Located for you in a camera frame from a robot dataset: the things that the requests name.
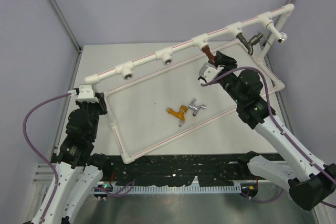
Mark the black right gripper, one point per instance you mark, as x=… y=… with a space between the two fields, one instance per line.
x=230 y=62

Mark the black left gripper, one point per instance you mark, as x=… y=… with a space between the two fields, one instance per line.
x=101 y=104

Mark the brown faucet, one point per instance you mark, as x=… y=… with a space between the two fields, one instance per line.
x=206 y=50

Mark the white PVC pipe frame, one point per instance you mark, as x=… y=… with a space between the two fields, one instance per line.
x=140 y=81

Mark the orange faucet blue knob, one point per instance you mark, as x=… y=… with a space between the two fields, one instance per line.
x=180 y=114

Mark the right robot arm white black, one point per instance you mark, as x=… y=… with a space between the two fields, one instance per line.
x=307 y=179

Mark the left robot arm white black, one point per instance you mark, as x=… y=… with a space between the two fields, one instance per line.
x=77 y=170

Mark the dark bronze installed faucet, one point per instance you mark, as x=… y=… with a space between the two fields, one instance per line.
x=249 y=44

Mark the chrome faucet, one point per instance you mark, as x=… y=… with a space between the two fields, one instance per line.
x=196 y=108

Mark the white installed faucet chrome tip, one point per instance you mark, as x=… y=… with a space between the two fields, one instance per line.
x=276 y=35

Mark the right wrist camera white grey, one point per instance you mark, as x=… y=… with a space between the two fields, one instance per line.
x=208 y=72

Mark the wrist camera white grey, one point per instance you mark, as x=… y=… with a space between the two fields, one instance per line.
x=84 y=93
x=208 y=72

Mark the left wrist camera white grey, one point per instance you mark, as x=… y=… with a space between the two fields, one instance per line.
x=84 y=93

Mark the aluminium frame rail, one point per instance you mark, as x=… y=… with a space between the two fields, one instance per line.
x=43 y=175

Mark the slotted grey cable duct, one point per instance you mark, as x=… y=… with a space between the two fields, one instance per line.
x=194 y=188

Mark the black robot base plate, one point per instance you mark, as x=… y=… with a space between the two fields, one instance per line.
x=176 y=170

